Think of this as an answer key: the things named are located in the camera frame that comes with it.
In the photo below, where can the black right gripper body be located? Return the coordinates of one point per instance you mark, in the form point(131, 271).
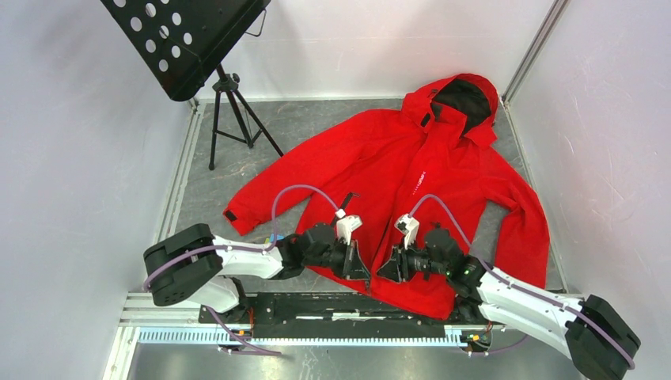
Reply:
point(411, 261)

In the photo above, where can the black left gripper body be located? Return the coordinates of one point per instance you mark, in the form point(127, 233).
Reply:
point(336, 257)

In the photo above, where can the red hooded jacket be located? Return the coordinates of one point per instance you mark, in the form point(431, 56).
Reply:
point(432, 158)

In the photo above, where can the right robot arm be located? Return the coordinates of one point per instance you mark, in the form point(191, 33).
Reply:
point(588, 331)

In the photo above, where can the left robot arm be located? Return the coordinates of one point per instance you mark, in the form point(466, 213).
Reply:
point(197, 266)

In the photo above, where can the black music stand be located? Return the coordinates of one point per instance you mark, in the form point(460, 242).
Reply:
point(184, 42)

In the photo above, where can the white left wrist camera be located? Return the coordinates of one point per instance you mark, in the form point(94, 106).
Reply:
point(346, 225)

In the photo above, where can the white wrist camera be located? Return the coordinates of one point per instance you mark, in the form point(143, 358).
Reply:
point(346, 225)
point(409, 227)

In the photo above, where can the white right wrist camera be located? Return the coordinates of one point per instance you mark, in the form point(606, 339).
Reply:
point(409, 227)

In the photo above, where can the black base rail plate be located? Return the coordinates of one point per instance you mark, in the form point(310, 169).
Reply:
point(340, 315)

